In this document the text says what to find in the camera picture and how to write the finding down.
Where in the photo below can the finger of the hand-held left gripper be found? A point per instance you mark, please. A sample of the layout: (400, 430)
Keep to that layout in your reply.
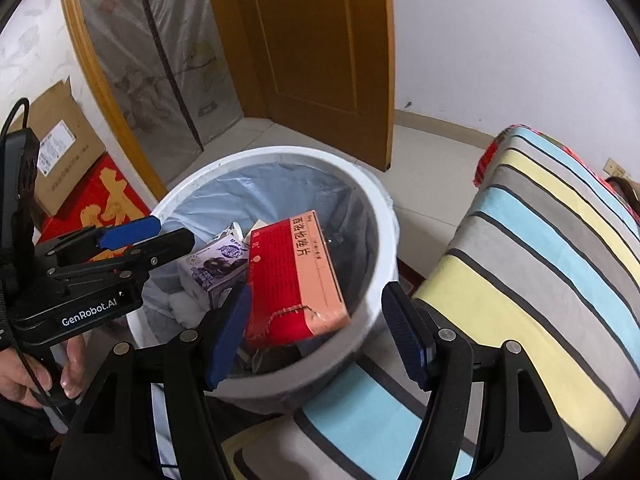
(165, 247)
(130, 232)

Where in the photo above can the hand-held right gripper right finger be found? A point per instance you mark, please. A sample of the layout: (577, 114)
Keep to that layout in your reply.
(405, 340)

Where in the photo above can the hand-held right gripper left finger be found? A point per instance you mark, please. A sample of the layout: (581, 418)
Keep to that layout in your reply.
(227, 340)

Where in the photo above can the purple milk carton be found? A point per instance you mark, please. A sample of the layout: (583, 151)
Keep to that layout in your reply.
(220, 265)

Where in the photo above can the red medicine box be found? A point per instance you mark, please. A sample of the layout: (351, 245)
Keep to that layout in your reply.
(280, 280)

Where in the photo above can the pale blue bin liner bag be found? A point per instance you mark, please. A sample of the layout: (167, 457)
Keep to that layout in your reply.
(225, 195)

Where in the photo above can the white round trash bin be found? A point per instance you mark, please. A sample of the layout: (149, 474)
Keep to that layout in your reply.
(280, 154)

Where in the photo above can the person's left hand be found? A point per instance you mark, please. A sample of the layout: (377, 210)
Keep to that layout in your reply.
(72, 365)

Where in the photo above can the red gift box gold lettering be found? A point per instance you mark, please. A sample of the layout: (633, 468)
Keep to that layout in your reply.
(100, 195)

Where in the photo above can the cardboard box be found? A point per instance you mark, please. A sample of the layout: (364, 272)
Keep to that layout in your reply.
(65, 125)

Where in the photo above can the pastel striped tablecloth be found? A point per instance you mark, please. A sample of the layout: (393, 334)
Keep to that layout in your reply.
(525, 285)

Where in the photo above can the translucent printed wardrobe cover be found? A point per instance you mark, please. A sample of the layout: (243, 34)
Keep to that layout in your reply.
(165, 60)

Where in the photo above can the wooden door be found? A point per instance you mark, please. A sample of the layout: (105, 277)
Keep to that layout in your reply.
(310, 60)

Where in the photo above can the dark brown quilt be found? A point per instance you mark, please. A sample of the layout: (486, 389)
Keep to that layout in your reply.
(625, 185)

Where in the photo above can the wooden door frame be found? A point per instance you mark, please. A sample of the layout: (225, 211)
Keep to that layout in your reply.
(100, 95)

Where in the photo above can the beige wall socket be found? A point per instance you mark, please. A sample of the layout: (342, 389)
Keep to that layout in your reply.
(614, 167)

